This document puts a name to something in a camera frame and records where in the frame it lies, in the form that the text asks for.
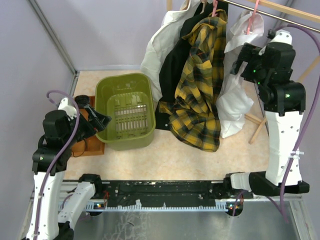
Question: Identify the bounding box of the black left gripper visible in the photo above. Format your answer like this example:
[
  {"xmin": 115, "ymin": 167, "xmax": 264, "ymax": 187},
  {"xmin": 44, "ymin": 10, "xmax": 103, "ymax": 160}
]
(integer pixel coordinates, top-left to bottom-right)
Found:
[{"xmin": 63, "ymin": 104, "xmax": 112, "ymax": 147}]

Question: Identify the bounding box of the white collared shirt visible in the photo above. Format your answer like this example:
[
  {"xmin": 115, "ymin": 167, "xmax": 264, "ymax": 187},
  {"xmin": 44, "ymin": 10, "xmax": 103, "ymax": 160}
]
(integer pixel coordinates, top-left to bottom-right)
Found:
[{"xmin": 216, "ymin": 10, "xmax": 265, "ymax": 139}]

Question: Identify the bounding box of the pink plastic hanger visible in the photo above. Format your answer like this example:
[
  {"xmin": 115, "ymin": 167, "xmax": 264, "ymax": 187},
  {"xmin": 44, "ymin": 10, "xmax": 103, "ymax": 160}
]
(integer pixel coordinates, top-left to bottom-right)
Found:
[{"xmin": 246, "ymin": 0, "xmax": 260, "ymax": 35}]

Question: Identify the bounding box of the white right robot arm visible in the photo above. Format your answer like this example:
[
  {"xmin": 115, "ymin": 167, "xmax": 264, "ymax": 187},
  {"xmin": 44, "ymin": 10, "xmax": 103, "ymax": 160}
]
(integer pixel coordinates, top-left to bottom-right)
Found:
[{"xmin": 223, "ymin": 42, "xmax": 310, "ymax": 198}]

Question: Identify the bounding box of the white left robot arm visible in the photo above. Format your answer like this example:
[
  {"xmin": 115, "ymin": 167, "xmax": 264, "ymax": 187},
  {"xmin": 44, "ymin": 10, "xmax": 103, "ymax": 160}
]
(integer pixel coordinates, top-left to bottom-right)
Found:
[{"xmin": 26, "ymin": 104, "xmax": 112, "ymax": 240}]

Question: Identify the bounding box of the pink hanger with plaid shirt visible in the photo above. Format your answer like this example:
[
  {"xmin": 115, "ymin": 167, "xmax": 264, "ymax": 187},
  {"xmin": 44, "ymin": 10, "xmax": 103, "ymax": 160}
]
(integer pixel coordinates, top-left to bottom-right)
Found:
[{"xmin": 211, "ymin": 0, "xmax": 218, "ymax": 17}]

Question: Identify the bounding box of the yellow plaid shirt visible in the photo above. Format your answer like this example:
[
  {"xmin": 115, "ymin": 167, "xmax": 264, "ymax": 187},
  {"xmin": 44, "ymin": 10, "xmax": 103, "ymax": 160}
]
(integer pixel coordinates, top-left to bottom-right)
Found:
[{"xmin": 159, "ymin": 9, "xmax": 228, "ymax": 153}]

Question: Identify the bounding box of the orange compartment tray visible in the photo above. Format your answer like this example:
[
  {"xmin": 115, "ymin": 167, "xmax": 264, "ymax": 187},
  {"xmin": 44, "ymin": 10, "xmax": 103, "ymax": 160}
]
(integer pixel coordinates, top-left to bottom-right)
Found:
[{"xmin": 71, "ymin": 95, "xmax": 105, "ymax": 158}]

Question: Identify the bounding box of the green plastic basket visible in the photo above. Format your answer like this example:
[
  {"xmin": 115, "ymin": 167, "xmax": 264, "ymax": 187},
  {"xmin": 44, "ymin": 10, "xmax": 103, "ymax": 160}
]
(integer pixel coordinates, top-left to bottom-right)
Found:
[{"xmin": 94, "ymin": 73, "xmax": 156, "ymax": 151}]

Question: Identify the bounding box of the black hanging garment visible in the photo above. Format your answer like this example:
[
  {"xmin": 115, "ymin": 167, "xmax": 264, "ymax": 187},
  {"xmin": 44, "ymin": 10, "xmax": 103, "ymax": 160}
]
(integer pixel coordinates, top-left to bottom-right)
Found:
[{"xmin": 155, "ymin": 2, "xmax": 229, "ymax": 131}]

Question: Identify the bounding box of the metal hanging rod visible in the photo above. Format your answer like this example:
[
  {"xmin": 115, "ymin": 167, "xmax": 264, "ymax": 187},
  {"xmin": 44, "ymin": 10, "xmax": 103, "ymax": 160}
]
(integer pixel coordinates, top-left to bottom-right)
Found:
[{"xmin": 219, "ymin": 0, "xmax": 320, "ymax": 34}]

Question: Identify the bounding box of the cream white hanging garment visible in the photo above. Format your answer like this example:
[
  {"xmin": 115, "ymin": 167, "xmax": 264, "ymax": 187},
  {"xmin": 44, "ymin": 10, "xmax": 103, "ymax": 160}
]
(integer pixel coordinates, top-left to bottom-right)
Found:
[{"xmin": 140, "ymin": 0, "xmax": 200, "ymax": 102}]

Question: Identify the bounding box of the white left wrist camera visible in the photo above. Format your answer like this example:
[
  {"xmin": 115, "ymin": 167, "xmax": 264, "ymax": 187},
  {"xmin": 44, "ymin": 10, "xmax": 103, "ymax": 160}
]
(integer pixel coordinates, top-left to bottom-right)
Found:
[{"xmin": 58, "ymin": 97, "xmax": 77, "ymax": 120}]

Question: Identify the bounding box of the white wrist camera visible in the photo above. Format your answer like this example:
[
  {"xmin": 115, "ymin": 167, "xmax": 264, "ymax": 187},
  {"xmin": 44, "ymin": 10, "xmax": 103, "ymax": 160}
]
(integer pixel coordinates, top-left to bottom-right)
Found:
[
  {"xmin": 58, "ymin": 97, "xmax": 77, "ymax": 120},
  {"xmin": 267, "ymin": 29, "xmax": 293, "ymax": 45}
]

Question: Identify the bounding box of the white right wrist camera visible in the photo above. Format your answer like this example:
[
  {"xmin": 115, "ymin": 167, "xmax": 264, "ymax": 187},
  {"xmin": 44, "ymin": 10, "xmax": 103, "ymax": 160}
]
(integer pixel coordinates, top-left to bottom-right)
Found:
[{"xmin": 267, "ymin": 29, "xmax": 293, "ymax": 45}]

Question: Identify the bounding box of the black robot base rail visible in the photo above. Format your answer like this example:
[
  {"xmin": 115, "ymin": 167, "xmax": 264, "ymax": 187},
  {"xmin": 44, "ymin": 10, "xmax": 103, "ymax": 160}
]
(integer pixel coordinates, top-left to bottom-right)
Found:
[{"xmin": 93, "ymin": 180, "xmax": 240, "ymax": 208}]

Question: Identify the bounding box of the wooden rack frame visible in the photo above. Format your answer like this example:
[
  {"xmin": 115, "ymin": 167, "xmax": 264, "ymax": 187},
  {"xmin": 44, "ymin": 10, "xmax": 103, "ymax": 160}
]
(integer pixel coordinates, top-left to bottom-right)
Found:
[{"xmin": 159, "ymin": 9, "xmax": 306, "ymax": 152}]

